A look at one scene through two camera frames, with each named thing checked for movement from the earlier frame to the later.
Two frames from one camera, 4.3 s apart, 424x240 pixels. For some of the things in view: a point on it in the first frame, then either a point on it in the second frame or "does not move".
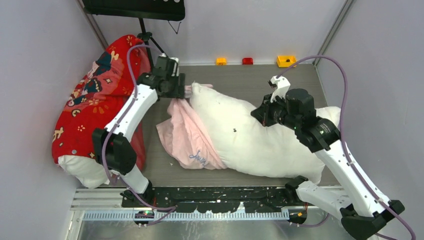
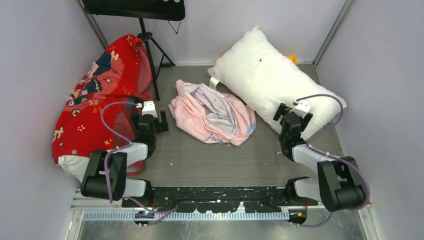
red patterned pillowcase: x=99 y=92 does not move
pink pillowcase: x=187 y=141 to x=202 y=113
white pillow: x=276 y=150 to x=257 y=73
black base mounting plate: x=200 y=199 does not move
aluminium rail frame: x=105 y=204 does not move
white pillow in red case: x=87 y=170 does not move
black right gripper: x=263 y=112 to x=283 y=110
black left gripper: x=178 y=92 to x=162 y=126
